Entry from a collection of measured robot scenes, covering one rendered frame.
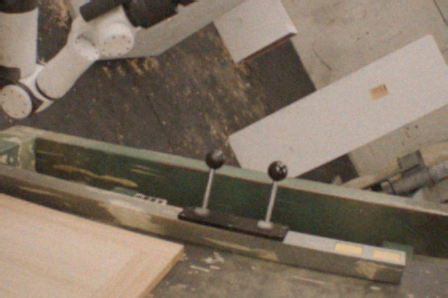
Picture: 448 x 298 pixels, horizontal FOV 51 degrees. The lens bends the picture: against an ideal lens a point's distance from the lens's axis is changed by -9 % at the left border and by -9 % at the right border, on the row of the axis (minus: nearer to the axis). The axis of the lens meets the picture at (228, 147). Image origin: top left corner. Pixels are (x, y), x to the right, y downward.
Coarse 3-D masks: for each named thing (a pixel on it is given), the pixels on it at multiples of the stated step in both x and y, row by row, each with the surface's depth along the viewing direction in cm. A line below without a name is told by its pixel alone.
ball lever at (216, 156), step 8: (208, 152) 94; (216, 152) 94; (208, 160) 94; (216, 160) 93; (224, 160) 95; (216, 168) 94; (208, 176) 94; (208, 184) 94; (208, 192) 93; (200, 208) 93
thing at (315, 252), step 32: (32, 192) 103; (64, 192) 99; (96, 192) 100; (128, 224) 96; (160, 224) 94; (192, 224) 91; (256, 256) 89; (288, 256) 87; (320, 256) 85; (352, 256) 83
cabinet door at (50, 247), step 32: (0, 224) 87; (32, 224) 89; (64, 224) 90; (96, 224) 92; (0, 256) 77; (32, 256) 78; (64, 256) 80; (96, 256) 81; (128, 256) 83; (160, 256) 83; (0, 288) 68; (32, 288) 70; (64, 288) 71; (96, 288) 72; (128, 288) 73
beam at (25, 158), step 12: (0, 132) 129; (12, 132) 130; (24, 132) 131; (36, 132) 131; (0, 144) 120; (12, 144) 121; (24, 144) 125; (0, 156) 116; (12, 156) 120; (24, 156) 125; (36, 156) 131; (24, 168) 126; (36, 168) 131
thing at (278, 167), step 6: (276, 162) 91; (282, 162) 91; (270, 168) 91; (276, 168) 90; (282, 168) 90; (270, 174) 91; (276, 174) 90; (282, 174) 90; (276, 180) 91; (282, 180) 91; (276, 186) 91; (270, 192) 91; (270, 198) 90; (270, 204) 90; (270, 210) 90; (270, 216) 90; (258, 222) 90; (264, 222) 89; (270, 222) 89; (258, 228) 89; (264, 228) 89; (270, 228) 89
